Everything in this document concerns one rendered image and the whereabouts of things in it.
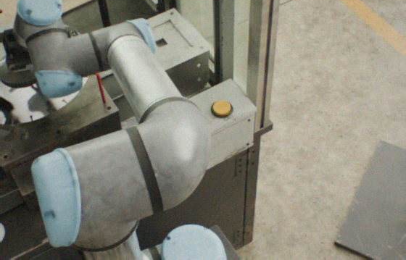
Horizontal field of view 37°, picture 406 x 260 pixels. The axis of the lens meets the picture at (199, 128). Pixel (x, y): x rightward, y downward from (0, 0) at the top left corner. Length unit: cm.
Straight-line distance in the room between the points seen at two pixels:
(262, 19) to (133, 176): 61
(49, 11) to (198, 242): 49
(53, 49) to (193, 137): 41
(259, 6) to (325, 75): 148
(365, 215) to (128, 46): 146
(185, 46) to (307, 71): 124
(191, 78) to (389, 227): 105
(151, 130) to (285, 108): 182
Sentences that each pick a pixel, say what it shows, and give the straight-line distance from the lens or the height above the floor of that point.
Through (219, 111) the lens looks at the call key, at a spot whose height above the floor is 91.
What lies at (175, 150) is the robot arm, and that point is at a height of 138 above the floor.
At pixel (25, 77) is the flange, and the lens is 145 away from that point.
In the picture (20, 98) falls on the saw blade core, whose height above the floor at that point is 95.
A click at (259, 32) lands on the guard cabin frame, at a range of 129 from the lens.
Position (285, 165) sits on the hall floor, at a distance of 239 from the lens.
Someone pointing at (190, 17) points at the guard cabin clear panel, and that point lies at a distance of 166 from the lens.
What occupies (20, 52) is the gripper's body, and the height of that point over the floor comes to 111.
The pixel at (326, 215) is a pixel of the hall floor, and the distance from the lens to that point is 230.
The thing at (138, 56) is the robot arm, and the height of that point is 128.
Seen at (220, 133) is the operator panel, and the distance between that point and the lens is 140.
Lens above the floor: 199
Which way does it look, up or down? 53 degrees down
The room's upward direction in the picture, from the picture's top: 3 degrees counter-clockwise
